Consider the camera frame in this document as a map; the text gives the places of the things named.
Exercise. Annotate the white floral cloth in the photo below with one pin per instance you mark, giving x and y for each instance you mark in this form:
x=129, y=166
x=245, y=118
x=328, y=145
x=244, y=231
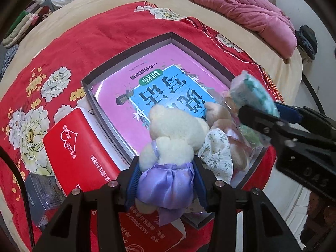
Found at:
x=218, y=149

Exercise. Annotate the teddy bear with pink ribbon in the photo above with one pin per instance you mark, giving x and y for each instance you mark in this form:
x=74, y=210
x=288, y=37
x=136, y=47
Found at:
x=218, y=113

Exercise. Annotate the clear bag with green item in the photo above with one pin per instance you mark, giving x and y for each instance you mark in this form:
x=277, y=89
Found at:
x=250, y=134

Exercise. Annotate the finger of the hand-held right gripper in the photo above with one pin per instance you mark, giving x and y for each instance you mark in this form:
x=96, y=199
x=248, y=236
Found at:
x=256, y=119
x=288, y=113

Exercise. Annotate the red floral blanket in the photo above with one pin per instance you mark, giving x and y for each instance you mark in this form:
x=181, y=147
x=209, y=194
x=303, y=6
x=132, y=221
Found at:
x=92, y=31

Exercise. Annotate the green white tissue packet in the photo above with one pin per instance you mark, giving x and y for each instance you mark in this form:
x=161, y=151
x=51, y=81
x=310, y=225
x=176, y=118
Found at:
x=252, y=89

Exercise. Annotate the shallow grey box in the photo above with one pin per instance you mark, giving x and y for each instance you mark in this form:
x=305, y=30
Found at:
x=131, y=57

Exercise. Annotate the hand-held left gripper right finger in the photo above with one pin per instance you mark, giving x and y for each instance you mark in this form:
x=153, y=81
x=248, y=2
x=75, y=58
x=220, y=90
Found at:
x=199, y=186

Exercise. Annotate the stack of folded clothes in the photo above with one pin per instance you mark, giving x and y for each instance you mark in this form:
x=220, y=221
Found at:
x=23, y=23

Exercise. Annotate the bed with beige sheet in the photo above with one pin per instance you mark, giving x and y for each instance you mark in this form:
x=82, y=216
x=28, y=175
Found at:
x=86, y=2

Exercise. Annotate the teddy bear with purple dress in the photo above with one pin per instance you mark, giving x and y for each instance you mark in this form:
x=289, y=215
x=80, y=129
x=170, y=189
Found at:
x=170, y=136

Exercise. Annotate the small dark box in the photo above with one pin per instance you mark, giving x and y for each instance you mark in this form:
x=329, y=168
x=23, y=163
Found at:
x=44, y=191

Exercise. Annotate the red tissue box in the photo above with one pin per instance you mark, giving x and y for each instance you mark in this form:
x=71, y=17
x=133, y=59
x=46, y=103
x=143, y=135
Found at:
x=73, y=147

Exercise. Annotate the black curved metal tube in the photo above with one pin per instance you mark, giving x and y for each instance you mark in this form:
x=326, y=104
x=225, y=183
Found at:
x=311, y=89

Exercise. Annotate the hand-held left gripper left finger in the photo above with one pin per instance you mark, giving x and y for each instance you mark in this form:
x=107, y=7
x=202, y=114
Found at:
x=131, y=183

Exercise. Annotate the red printed paper bag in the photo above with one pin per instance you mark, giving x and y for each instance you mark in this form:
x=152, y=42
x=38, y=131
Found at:
x=147, y=236

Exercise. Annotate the black bag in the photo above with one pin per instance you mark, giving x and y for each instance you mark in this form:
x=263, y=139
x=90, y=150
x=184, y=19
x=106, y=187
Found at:
x=305, y=42

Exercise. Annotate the pink and blue book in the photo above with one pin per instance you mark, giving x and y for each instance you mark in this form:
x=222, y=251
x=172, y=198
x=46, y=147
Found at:
x=157, y=65

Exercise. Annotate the blue patterned cloth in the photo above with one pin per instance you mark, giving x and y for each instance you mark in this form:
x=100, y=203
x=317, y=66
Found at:
x=9, y=57

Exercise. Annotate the pink quilt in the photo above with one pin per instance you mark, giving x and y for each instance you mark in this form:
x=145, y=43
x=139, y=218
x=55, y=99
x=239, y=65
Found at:
x=236, y=8

